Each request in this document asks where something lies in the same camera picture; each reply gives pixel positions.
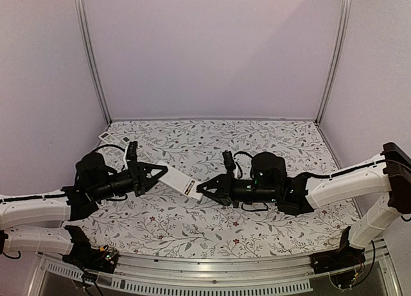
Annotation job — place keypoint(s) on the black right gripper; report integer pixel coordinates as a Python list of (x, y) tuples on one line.
[(223, 183)]

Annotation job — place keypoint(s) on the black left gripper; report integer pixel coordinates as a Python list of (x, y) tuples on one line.
[(138, 172)]

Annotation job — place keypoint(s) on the white remote control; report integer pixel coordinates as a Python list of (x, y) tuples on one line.
[(180, 182)]

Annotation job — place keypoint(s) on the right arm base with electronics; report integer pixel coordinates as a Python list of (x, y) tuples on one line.
[(345, 256)]

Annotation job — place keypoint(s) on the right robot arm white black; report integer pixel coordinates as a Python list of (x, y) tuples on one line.
[(387, 173)]

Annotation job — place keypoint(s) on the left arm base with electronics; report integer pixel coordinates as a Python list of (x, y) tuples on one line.
[(85, 257)]

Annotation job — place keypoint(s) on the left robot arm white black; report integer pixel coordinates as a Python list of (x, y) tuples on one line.
[(46, 222)]

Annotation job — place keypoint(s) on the long white remote with buttons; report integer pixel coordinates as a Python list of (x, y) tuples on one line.
[(126, 140)]

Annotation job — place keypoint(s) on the small white remote far left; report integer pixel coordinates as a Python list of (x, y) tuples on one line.
[(108, 138)]

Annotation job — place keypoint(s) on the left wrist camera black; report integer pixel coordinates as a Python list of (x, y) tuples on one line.
[(130, 154)]

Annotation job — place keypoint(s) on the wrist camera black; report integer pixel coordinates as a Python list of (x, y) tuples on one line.
[(130, 154), (232, 167)]

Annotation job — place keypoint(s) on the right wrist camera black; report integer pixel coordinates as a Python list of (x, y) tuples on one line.
[(232, 167)]

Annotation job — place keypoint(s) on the left aluminium frame post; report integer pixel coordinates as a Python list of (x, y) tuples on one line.
[(91, 59)]

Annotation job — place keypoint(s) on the aluminium frame post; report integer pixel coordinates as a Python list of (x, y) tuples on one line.
[(91, 59), (335, 59)]

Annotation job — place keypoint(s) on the right aluminium frame post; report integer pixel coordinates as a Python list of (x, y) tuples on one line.
[(335, 59)]

